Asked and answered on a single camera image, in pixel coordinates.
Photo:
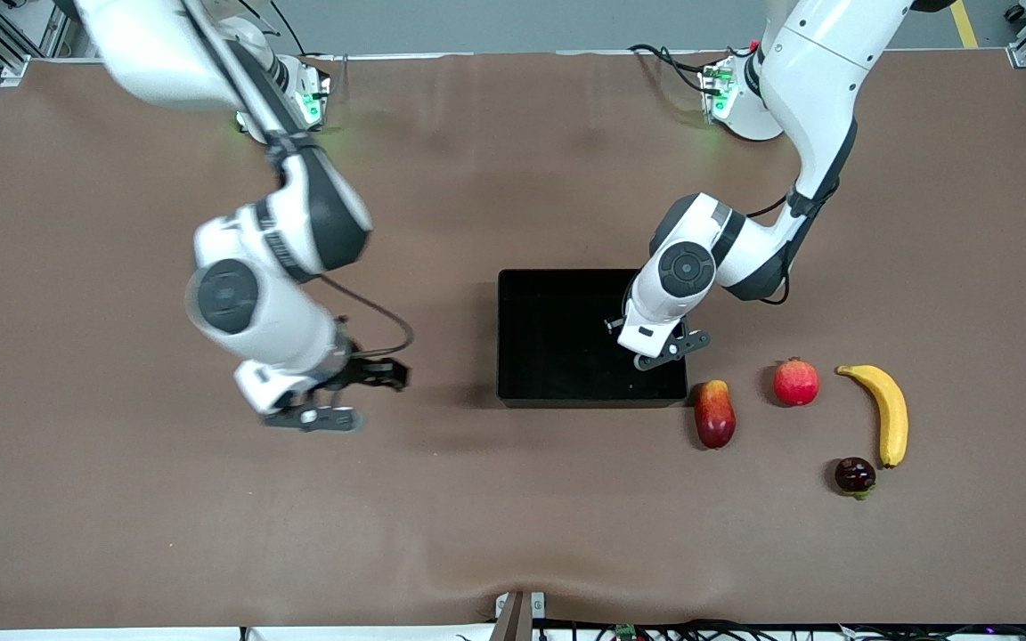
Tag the camera mount post bracket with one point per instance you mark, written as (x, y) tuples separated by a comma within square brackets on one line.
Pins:
[(517, 616)]

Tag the yellow banana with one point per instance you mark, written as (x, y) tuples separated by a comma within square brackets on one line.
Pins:
[(891, 418)]

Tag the black plastic box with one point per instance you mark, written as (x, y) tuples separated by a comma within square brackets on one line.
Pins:
[(557, 347)]

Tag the red pomegranate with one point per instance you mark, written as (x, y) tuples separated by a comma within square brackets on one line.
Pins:
[(796, 383)]

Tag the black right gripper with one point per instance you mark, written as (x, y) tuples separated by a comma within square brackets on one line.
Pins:
[(362, 373)]

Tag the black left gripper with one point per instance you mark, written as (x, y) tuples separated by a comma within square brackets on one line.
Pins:
[(616, 329)]

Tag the dark purple mangosteen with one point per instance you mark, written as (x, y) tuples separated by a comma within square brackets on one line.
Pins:
[(853, 474)]

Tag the brown table cover sheet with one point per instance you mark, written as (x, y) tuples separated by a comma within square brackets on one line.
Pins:
[(513, 223)]

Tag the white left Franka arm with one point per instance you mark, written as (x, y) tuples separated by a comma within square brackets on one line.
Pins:
[(820, 89)]

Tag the red yellow mango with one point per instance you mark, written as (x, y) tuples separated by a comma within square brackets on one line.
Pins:
[(714, 414)]

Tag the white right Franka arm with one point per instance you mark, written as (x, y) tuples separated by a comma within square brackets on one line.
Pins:
[(255, 303)]

